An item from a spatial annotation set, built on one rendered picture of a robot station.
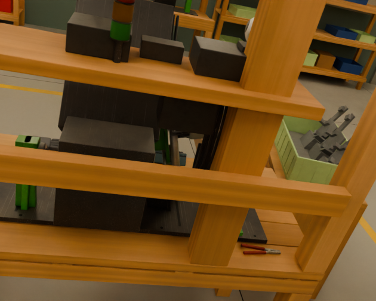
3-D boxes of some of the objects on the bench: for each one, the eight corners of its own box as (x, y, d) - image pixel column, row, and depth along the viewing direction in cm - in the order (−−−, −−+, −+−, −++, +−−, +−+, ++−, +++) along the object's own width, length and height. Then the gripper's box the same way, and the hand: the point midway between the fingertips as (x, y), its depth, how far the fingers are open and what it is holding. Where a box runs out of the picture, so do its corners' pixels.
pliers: (243, 254, 146) (243, 252, 146) (240, 245, 151) (240, 242, 150) (282, 258, 149) (283, 255, 149) (277, 248, 154) (279, 246, 153)
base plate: (0, 153, 168) (0, 149, 167) (242, 182, 190) (243, 178, 189) (-36, 218, 132) (-37, 213, 131) (266, 243, 155) (268, 240, 154)
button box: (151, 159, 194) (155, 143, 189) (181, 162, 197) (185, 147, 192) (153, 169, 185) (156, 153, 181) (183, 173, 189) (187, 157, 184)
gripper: (222, 131, 139) (170, 136, 138) (216, 143, 155) (170, 148, 154) (219, 111, 141) (168, 116, 140) (214, 125, 157) (168, 130, 155)
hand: (175, 132), depth 147 cm, fingers closed on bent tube, 3 cm apart
